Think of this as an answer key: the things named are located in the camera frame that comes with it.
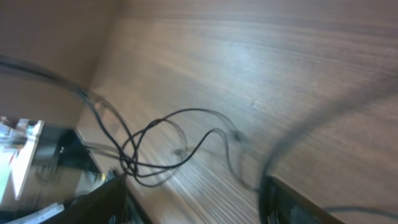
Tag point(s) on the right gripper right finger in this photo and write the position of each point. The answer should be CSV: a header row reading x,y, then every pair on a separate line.
x,y
281,204

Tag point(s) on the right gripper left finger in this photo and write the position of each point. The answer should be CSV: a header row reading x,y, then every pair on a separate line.
x,y
106,204

